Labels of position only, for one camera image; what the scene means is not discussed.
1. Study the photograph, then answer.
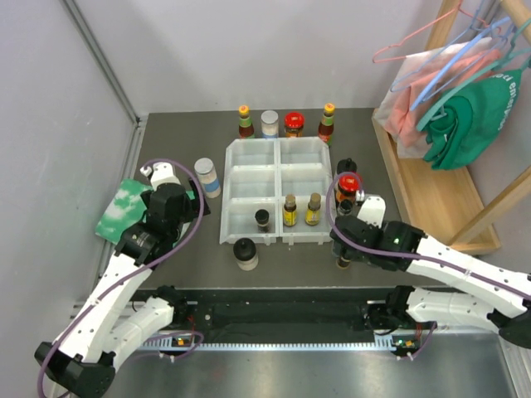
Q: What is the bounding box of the back red lid sauce jar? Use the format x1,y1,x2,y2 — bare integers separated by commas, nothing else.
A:
284,112,304,138

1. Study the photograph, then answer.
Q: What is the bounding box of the silver lid salt jar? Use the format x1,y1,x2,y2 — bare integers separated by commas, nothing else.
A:
194,158,221,198
261,110,279,138

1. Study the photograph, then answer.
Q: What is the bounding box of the black lid shaker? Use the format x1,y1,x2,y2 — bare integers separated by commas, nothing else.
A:
233,238,259,271
334,158,358,177

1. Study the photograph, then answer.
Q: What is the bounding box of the white organizer tray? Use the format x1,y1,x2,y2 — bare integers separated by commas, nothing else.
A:
219,138,278,245
274,137,336,245

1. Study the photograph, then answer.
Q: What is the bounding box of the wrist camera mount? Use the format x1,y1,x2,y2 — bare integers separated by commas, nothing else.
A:
140,162,181,191
356,191,386,227

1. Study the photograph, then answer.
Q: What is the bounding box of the black cap pepper bottle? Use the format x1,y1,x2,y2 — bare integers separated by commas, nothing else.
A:
336,254,352,269
255,209,270,233

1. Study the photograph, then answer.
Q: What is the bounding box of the green white cloth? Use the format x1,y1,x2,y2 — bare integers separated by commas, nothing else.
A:
95,177,198,245

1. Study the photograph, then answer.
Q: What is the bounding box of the blue hanger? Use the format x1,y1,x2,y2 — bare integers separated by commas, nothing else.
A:
388,17,514,110

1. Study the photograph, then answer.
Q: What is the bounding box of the left orange cap sauce bottle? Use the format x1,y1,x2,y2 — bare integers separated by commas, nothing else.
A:
238,104,255,139

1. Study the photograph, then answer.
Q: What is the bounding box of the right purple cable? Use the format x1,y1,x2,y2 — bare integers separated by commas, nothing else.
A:
325,172,531,362

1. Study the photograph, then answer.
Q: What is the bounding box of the orange cap sauce bottle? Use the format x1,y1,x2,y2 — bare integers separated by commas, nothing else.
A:
318,103,335,145
238,104,255,139

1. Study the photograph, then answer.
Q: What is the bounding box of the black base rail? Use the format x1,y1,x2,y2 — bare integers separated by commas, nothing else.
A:
165,286,441,343

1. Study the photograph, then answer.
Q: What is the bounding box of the left silver lid salt jar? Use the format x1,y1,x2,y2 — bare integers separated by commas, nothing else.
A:
194,158,221,198

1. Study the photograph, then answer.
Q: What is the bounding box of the back silver lid salt jar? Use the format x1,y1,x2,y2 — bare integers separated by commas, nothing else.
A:
261,110,279,138

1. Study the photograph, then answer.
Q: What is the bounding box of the left white organizer tray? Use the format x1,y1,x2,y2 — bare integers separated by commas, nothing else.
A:
219,138,278,245

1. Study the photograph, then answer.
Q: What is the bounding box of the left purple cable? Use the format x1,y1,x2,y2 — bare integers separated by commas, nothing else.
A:
35,158,207,398

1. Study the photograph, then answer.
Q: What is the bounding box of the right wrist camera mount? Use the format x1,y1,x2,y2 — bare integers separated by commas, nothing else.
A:
356,191,386,227

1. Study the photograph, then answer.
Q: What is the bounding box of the black lid shaker right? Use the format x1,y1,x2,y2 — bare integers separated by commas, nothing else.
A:
334,158,358,177

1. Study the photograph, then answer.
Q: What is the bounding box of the red lid sauce jar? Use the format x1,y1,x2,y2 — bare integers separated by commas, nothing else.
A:
335,172,359,204
284,112,304,138

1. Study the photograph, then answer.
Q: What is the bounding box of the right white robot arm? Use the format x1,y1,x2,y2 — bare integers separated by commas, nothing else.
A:
330,216,530,348

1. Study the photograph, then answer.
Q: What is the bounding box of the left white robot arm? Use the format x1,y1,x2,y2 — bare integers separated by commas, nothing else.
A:
34,171,206,397

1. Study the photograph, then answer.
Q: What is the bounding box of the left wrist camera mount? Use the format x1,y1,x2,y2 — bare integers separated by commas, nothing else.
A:
140,162,181,191

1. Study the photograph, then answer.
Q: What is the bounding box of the black lid shaker front left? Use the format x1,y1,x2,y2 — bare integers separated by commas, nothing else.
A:
233,238,259,271

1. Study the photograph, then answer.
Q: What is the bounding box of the pink white garment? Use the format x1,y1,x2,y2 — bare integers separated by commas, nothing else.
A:
374,37,502,158

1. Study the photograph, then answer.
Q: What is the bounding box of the wooden clothes rack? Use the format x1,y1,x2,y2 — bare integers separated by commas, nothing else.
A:
371,0,531,255

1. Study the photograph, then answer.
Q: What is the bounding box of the purple cable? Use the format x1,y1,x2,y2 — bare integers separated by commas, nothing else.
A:
35,158,207,398
325,172,531,362

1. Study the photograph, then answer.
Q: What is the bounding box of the pink hanger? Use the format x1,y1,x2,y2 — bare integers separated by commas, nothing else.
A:
372,0,489,64

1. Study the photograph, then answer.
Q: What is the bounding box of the right orange cap sauce bottle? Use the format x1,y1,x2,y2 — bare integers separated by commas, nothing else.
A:
318,103,335,145

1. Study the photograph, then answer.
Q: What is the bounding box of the small black cap spice bottle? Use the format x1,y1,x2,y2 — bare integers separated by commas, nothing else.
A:
337,199,353,216

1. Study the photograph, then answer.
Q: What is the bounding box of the teal hanger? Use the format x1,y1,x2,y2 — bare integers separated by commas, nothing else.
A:
417,19,530,131

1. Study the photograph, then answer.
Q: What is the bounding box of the right white organizer tray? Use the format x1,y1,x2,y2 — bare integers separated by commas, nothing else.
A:
274,137,336,245

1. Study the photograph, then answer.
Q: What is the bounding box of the right red lid sauce jar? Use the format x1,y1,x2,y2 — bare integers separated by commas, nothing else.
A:
335,172,359,204

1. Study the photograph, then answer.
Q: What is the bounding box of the yellow label brown bottle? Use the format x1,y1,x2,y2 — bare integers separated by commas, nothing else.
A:
282,194,297,227
304,192,321,226

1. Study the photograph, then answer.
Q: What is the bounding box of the green garment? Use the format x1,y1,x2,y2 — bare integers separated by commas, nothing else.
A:
422,69,523,170

